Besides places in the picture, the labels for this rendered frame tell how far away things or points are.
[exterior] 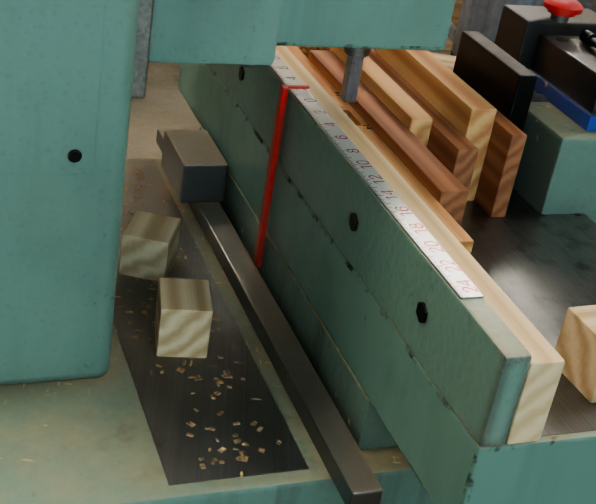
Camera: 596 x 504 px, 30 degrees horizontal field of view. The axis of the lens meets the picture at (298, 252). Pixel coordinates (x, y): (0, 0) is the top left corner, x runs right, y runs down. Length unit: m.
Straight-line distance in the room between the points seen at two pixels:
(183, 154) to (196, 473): 0.33
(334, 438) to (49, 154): 0.24
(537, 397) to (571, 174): 0.28
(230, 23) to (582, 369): 0.28
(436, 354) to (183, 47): 0.23
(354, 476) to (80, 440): 0.16
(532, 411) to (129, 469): 0.24
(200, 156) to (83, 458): 0.33
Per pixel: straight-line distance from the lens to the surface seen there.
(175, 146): 0.92
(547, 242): 0.76
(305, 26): 0.72
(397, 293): 0.62
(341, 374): 0.70
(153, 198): 0.94
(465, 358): 0.55
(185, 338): 0.73
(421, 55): 0.84
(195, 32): 0.66
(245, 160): 0.86
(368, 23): 0.73
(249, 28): 0.67
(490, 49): 0.81
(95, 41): 0.60
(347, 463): 0.66
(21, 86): 0.60
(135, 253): 0.81
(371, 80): 0.82
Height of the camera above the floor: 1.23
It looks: 29 degrees down
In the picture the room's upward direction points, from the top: 10 degrees clockwise
